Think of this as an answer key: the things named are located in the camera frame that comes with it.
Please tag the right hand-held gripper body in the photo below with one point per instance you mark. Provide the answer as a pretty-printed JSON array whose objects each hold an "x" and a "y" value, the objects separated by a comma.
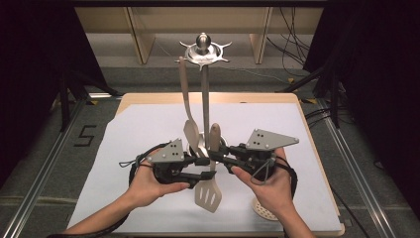
[{"x": 267, "y": 140}]

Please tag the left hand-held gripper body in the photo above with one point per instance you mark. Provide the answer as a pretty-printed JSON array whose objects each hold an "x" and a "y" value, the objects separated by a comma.
[{"x": 170, "y": 153}]

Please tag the beige slotted turner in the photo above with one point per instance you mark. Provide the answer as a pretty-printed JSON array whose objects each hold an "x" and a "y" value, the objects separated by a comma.
[{"x": 208, "y": 196}]

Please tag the beige perforated skimmer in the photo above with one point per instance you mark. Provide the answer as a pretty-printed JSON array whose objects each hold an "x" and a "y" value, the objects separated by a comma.
[{"x": 262, "y": 211}]

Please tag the steel utensil rack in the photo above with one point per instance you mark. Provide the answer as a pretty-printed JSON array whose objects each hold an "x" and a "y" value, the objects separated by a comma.
[{"x": 205, "y": 99}]

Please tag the beige spoon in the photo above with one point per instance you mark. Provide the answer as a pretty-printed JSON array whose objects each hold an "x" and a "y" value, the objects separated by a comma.
[{"x": 185, "y": 92}]

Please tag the person's left hand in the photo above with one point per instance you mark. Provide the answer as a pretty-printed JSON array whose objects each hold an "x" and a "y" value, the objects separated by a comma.
[{"x": 147, "y": 188}]

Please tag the person's right hand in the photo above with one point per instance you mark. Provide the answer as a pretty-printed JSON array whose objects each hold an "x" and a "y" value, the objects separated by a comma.
[{"x": 275, "y": 193}]

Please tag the white table sheet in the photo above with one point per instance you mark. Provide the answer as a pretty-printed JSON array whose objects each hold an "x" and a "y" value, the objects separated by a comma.
[{"x": 148, "y": 122}]

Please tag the black stand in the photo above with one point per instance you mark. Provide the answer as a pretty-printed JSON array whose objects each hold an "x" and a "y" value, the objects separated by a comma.
[
  {"x": 65, "y": 105},
  {"x": 335, "y": 105}
]

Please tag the wooden shelf unit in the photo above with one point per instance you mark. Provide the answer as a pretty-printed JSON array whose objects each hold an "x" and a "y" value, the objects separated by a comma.
[{"x": 142, "y": 43}]

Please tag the black curtain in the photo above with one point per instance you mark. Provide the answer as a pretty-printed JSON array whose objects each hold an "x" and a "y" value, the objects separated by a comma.
[
  {"x": 379, "y": 82},
  {"x": 29, "y": 66}
]

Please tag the metal floor rail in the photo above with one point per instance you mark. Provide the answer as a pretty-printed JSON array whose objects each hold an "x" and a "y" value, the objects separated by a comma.
[
  {"x": 342, "y": 142},
  {"x": 41, "y": 178}
]

